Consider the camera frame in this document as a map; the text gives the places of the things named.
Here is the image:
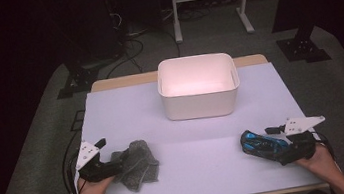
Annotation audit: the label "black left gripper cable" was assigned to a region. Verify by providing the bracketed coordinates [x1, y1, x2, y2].
[65, 150, 87, 194]

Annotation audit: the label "white plastic bin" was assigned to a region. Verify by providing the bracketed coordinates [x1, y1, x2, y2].
[153, 49, 245, 124]

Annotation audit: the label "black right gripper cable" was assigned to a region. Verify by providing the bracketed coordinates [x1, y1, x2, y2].
[312, 128, 338, 163]

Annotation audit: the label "grey cloth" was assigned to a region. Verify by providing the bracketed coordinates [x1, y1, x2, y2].
[108, 137, 164, 194]

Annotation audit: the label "black stand base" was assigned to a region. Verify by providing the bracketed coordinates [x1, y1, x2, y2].
[274, 23, 332, 68]
[52, 59, 104, 101]

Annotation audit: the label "person's right hand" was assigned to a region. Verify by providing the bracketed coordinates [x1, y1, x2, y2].
[294, 141, 339, 177]

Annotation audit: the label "blue toy car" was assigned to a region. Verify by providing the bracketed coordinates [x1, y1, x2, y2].
[238, 124, 292, 166]

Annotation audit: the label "wooden table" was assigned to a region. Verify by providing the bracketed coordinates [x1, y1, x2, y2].
[48, 46, 333, 194]

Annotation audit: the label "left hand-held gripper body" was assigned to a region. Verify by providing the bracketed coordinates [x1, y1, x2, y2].
[72, 137, 118, 185]

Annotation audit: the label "pale lilac table mat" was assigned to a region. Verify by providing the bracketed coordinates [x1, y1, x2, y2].
[52, 56, 332, 194]

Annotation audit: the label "black floor cables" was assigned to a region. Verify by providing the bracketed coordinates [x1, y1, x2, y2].
[97, 4, 185, 80]

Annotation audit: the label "thin black hanging cable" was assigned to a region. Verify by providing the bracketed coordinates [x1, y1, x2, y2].
[57, 128, 90, 194]

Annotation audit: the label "person's left hand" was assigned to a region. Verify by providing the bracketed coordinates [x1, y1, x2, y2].
[75, 172, 118, 194]

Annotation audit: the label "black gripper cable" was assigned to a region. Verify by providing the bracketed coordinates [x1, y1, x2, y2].
[65, 150, 87, 194]
[312, 128, 338, 163]

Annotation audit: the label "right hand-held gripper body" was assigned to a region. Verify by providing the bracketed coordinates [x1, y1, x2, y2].
[277, 113, 331, 166]

